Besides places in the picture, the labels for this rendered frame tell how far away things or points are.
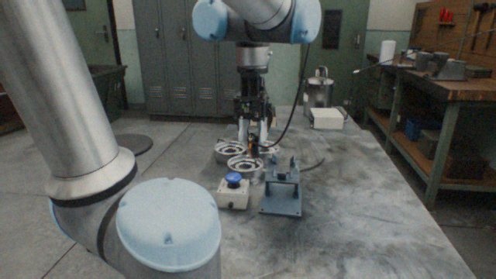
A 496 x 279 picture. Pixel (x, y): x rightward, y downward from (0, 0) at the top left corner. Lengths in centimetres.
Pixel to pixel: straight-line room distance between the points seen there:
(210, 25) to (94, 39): 429
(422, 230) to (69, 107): 70
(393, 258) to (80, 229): 54
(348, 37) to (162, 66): 220
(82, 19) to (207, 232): 462
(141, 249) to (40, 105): 19
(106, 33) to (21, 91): 432
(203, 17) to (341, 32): 323
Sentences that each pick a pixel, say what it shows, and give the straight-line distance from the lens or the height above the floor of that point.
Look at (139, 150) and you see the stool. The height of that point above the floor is 61.
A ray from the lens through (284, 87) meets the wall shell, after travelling 412.
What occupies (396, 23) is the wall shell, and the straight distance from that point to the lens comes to 424.
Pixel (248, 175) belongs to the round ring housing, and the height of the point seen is 83.
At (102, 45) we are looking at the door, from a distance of 476.
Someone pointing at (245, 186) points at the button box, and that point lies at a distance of 75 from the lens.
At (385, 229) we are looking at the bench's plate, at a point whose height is 80.
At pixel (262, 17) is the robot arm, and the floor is 123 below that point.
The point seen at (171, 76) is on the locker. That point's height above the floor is 60.
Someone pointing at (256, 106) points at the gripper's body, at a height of 105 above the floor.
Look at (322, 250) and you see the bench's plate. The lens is 66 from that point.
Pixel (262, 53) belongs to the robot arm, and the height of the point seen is 116.
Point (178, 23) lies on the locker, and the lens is 375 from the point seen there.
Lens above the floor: 123
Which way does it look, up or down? 22 degrees down
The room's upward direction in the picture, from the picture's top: straight up
